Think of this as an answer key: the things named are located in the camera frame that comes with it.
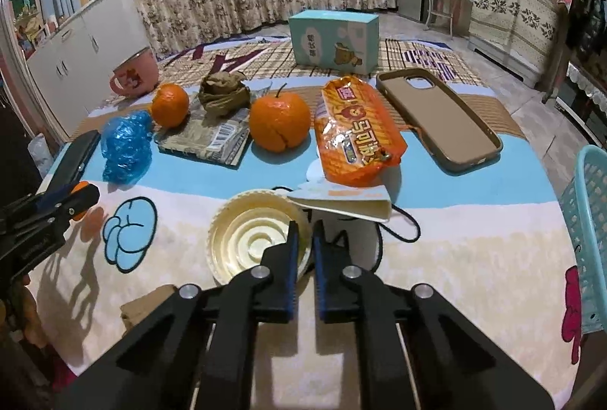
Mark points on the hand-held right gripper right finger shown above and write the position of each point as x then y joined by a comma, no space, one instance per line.
318,258

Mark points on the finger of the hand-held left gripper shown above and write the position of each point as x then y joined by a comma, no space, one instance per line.
38,246
83,199

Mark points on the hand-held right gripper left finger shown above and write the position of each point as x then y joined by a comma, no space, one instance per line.
293,249

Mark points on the light blue paper card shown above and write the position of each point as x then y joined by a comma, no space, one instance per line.
346,201

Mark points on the orange snack packet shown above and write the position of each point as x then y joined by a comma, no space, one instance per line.
355,130

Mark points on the teal plastic basket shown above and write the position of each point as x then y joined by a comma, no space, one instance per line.
585,211

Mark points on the person's left forearm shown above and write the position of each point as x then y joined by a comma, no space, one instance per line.
19,324

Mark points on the cream plastic lid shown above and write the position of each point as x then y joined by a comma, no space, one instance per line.
242,239

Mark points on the crumpled blue plastic bag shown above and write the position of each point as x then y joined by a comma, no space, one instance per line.
125,149

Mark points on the brown cardboard piece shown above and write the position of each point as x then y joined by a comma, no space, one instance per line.
142,308

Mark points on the large orange with stem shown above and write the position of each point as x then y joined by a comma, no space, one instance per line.
277,121

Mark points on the printed cartoon blanket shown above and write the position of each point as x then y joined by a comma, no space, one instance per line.
450,249

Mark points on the flattened printed packet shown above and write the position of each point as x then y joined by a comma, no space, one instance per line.
204,144

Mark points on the pink mug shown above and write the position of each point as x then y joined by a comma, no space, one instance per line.
137,76

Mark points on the white cabinet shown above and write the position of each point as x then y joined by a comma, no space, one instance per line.
71,54

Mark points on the crumpled brown paper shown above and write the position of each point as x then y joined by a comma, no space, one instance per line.
223,94

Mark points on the brown phone case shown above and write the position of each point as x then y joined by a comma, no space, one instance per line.
436,121

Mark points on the light blue cardboard box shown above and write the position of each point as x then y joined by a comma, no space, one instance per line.
332,40

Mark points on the cabinet with patterned cover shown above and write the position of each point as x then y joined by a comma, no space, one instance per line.
512,21

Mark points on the low cabinet with lace cloth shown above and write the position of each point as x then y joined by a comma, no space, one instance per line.
585,99

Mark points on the row of hanging clothes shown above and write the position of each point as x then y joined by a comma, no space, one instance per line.
590,11

